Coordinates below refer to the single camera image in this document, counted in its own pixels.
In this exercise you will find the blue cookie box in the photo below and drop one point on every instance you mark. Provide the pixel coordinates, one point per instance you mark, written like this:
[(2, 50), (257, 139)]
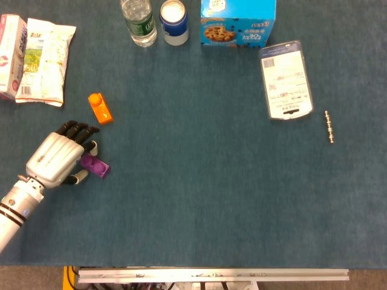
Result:
[(239, 27)]

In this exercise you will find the aluminium profile rail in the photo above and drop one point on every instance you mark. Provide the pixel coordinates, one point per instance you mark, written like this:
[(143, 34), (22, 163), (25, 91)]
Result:
[(211, 275)]

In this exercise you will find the white snack bag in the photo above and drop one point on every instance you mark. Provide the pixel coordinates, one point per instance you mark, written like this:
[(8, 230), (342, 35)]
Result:
[(45, 63)]

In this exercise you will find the blister pack white card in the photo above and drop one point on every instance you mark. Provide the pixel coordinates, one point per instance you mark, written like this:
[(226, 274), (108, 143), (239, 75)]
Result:
[(285, 81)]

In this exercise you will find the yellow frame part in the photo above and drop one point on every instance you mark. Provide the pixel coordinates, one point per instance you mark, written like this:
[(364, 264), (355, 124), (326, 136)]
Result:
[(65, 278)]

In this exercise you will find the small metal beaded rod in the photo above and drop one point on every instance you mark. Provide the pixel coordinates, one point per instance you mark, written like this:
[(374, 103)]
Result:
[(329, 127)]

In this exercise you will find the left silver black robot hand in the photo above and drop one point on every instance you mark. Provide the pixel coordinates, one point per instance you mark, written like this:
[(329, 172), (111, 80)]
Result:
[(54, 157)]

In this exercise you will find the clear bottle green label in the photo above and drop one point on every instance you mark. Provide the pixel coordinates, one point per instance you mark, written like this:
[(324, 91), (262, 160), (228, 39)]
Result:
[(140, 24)]

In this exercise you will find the blue white drink can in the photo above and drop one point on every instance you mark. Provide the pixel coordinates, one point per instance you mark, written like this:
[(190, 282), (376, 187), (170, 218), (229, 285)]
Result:
[(174, 27)]

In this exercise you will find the pink white carton box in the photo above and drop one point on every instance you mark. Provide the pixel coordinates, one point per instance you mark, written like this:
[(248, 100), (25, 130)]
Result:
[(10, 54)]

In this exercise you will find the purple toy block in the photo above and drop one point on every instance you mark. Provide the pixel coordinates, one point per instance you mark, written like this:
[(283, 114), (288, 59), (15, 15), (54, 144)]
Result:
[(98, 167)]

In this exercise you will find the orange toy block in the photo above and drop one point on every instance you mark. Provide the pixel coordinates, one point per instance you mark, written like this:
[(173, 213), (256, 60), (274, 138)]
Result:
[(101, 110)]

